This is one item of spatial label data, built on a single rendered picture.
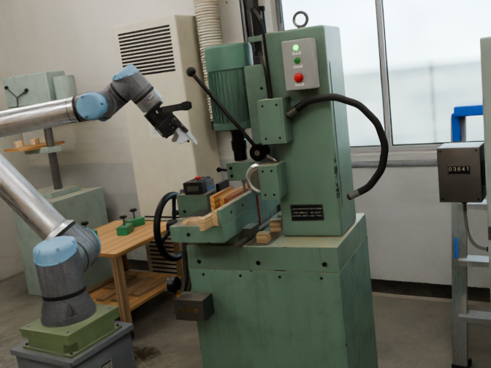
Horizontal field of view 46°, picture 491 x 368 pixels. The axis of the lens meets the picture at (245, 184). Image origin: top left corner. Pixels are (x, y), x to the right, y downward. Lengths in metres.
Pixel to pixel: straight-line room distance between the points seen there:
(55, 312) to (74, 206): 2.24
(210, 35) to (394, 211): 1.52
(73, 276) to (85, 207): 2.29
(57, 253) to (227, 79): 0.84
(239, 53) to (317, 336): 1.03
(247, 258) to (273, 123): 0.49
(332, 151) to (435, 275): 1.69
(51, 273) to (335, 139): 1.06
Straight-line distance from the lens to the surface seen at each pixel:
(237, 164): 2.20
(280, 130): 1.94
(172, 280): 2.17
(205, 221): 1.93
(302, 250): 1.98
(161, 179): 3.84
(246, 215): 2.15
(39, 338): 2.15
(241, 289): 2.12
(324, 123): 1.98
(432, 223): 3.43
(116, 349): 2.19
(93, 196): 4.41
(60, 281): 2.08
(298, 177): 2.04
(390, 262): 3.57
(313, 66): 1.92
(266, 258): 2.04
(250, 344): 2.20
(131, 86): 2.09
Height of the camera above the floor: 1.38
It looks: 10 degrees down
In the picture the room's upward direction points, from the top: 7 degrees counter-clockwise
